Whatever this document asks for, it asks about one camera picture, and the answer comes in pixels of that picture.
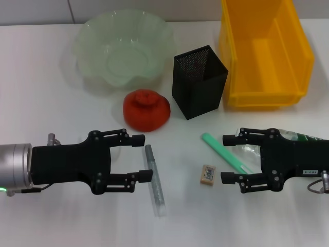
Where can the beige eraser with barcode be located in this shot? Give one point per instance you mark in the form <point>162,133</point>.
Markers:
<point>207,175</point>

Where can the green pen with white end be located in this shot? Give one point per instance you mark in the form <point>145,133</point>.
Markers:
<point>218,149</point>

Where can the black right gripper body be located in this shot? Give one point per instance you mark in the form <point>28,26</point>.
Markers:
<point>288,159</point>

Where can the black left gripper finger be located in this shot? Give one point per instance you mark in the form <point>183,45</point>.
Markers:
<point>120,182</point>
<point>120,136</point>

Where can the translucent green glass fruit bowl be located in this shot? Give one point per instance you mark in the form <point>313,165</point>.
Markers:
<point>102,46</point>

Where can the clear water bottle green label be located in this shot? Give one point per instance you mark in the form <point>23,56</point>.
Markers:
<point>308,136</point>

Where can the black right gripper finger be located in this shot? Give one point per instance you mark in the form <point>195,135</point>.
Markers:
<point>246,136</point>
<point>252,182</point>

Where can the black mesh pen holder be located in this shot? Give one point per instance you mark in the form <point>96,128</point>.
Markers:
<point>198,97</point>

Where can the yellow plastic bin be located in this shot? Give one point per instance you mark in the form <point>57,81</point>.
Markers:
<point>293,38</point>

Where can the grey marker pen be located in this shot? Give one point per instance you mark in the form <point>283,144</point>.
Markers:
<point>158,195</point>

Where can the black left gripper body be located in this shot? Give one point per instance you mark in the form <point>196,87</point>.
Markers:
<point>66,164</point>

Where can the red-orange fruit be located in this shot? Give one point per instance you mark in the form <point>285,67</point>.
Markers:
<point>146,113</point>

